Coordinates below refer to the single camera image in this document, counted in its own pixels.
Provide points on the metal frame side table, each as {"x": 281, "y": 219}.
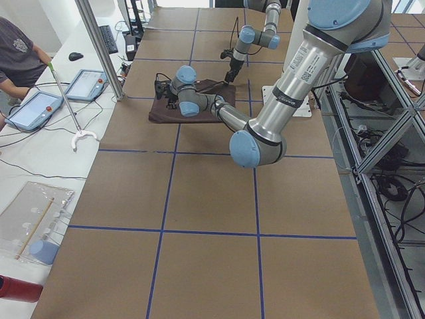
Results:
{"x": 373, "y": 107}

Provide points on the wooden stick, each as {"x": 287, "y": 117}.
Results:
{"x": 33, "y": 230}

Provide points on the far blue teach pendant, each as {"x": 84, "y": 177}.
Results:
{"x": 87, "y": 85}

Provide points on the blue teach pendant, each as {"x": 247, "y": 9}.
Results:
{"x": 35, "y": 111}
{"x": 87, "y": 85}

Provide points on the clear plastic bag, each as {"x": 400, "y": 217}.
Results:
{"x": 23, "y": 212}

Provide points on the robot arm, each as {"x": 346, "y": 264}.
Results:
{"x": 333, "y": 28}
{"x": 249, "y": 36}

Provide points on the black keyboard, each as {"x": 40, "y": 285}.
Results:
{"x": 108, "y": 39}

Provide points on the black computer mouse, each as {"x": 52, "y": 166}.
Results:
{"x": 75, "y": 56}

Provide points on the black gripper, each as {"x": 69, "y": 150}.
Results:
{"x": 171, "y": 98}
{"x": 234, "y": 65}

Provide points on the blue plastic cup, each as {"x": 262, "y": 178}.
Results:
{"x": 44, "y": 251}

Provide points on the dark brown t-shirt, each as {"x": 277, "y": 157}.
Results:
{"x": 159, "y": 113}

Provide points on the thin metal rod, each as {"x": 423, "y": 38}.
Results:
{"x": 80, "y": 133}

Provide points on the aluminium frame post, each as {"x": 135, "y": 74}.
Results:
{"x": 94, "y": 33}

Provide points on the near blue teach pendant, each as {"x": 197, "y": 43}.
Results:
{"x": 35, "y": 111}

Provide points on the red cylinder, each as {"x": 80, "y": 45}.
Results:
{"x": 19, "y": 290}

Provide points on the seated person in grey shirt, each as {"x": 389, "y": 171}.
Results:
{"x": 22, "y": 61}

